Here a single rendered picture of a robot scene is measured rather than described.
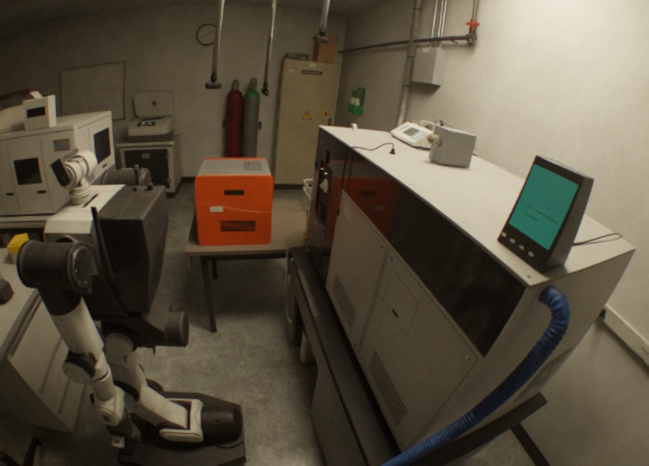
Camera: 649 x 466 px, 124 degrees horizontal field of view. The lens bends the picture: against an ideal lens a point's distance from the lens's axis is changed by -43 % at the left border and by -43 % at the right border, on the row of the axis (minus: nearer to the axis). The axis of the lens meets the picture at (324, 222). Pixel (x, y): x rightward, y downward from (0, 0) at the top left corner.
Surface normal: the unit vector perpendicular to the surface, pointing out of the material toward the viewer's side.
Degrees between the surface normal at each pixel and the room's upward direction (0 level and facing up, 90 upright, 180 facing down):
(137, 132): 90
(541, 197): 80
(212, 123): 90
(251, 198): 90
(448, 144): 90
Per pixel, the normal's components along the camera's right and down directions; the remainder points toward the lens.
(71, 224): 0.24, -0.36
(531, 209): -0.91, -0.11
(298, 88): 0.27, 0.46
